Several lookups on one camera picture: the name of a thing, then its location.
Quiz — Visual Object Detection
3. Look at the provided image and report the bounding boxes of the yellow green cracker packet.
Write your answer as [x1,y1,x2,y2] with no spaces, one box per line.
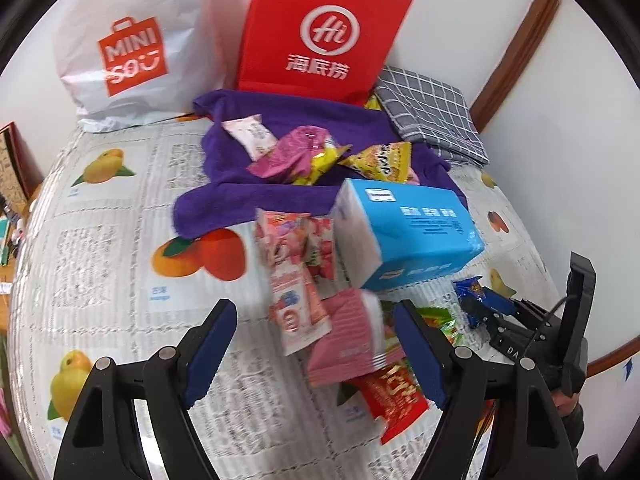
[342,141,413,183]

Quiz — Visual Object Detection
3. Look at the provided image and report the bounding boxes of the green snack packet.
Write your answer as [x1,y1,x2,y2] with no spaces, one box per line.
[382,300,463,356]

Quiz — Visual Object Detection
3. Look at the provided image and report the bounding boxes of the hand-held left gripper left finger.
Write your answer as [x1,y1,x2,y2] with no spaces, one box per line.
[52,298,238,480]

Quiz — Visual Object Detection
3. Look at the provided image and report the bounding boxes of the pale pink pastry packet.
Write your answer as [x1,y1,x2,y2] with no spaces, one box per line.
[221,115,278,161]

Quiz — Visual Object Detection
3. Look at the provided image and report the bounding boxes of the red gold snack packet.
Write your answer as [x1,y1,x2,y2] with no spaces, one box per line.
[337,362,431,446]

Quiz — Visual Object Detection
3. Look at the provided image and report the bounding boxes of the red white snack packet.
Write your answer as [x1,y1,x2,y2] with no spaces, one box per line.
[267,262,333,357]

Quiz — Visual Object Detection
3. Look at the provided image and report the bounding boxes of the brown patterned box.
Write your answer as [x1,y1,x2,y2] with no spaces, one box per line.
[0,122,46,216]

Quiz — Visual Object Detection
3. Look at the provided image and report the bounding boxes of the person's right forearm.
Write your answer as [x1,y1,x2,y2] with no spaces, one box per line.
[565,400,618,480]

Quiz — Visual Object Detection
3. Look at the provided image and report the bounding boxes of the magenta snack packet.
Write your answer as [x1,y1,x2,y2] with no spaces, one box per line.
[247,126,336,181]

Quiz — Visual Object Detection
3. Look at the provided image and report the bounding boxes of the fruit printed tablecloth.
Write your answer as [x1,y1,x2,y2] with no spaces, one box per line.
[5,115,566,480]

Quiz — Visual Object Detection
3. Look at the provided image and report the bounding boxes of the red paper bag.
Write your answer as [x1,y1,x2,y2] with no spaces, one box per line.
[235,0,417,107]

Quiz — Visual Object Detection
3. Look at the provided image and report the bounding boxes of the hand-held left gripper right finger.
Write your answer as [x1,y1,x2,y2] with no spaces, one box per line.
[392,300,581,480]

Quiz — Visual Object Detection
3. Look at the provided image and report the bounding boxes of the person's right hand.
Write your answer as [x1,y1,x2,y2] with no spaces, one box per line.
[550,390,583,418]

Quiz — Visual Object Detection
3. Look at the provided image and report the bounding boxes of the purple towel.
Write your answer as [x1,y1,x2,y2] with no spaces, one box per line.
[172,89,468,240]

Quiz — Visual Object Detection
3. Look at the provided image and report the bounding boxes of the grey checked folded cloth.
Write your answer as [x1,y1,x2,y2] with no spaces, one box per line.
[372,66,491,167]

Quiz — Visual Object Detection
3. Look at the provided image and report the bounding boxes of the white plastic shopping bag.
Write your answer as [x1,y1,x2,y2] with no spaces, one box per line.
[54,0,228,133]

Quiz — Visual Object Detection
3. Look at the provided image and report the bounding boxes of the lime yellow snack packet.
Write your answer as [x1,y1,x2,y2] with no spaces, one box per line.
[292,137,353,186]

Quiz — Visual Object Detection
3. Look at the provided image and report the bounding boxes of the wooden baseboard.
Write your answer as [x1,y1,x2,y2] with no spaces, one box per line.
[585,332,640,378]

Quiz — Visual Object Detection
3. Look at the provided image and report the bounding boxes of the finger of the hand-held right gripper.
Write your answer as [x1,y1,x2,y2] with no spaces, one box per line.
[477,285,531,317]
[460,299,506,333]

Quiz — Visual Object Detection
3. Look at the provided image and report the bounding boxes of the blue tissue pack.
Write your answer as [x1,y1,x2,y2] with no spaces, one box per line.
[331,178,486,292]

